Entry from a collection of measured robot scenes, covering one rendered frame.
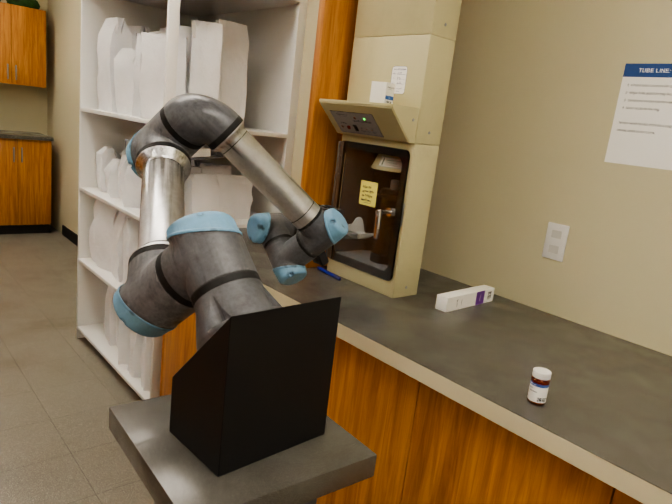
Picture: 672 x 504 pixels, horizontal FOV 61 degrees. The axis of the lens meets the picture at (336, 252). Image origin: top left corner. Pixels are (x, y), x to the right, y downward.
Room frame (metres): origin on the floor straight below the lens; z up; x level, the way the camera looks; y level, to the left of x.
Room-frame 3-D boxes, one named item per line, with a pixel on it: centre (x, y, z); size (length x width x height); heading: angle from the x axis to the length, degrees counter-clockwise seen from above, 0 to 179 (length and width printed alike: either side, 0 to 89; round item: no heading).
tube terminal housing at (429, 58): (1.87, -0.18, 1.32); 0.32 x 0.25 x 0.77; 42
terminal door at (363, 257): (1.78, -0.08, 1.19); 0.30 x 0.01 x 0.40; 42
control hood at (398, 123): (1.74, -0.04, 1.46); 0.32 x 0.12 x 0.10; 42
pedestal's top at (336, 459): (0.83, 0.12, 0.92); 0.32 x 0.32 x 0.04; 39
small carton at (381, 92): (1.70, -0.08, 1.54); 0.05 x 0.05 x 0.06; 58
